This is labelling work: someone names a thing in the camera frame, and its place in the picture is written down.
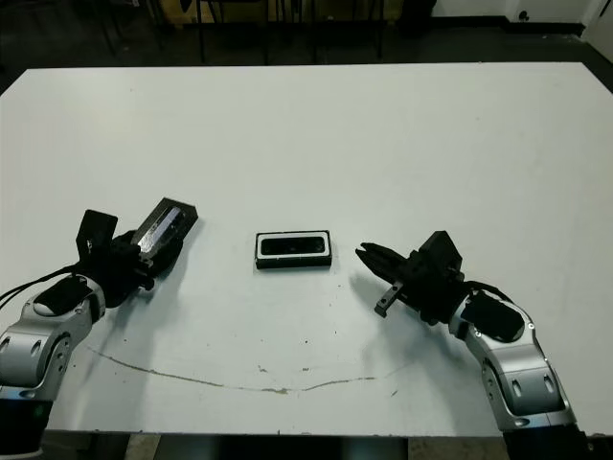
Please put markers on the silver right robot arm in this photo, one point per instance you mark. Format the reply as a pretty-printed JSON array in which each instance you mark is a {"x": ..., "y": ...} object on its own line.
[{"x": 527, "y": 374}]

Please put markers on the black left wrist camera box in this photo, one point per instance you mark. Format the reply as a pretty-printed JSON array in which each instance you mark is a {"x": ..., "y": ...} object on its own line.
[{"x": 96, "y": 232}]

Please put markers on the black box base white insert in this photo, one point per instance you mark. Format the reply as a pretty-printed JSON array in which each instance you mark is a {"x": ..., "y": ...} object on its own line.
[{"x": 292, "y": 263}]

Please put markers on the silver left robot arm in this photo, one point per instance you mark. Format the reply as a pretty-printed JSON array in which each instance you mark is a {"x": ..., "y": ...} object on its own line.
[{"x": 33, "y": 345}]

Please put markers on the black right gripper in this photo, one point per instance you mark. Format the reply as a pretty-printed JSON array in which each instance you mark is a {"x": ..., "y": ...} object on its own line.
[{"x": 436, "y": 297}]

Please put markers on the black waste bin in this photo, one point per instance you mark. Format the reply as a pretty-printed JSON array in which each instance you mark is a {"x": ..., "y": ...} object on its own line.
[{"x": 419, "y": 16}]

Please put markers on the black round wall fixture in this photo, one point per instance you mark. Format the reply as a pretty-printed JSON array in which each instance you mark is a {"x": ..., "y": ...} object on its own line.
[{"x": 523, "y": 16}]

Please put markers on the black box lid silver stripe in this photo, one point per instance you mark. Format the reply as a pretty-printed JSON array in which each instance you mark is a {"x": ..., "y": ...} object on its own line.
[{"x": 163, "y": 225}]

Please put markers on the black mesh chair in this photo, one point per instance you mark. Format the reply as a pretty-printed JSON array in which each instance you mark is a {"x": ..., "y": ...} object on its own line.
[{"x": 201, "y": 43}]

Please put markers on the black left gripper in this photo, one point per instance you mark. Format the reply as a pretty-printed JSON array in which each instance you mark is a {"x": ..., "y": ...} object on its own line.
[{"x": 120, "y": 278}]

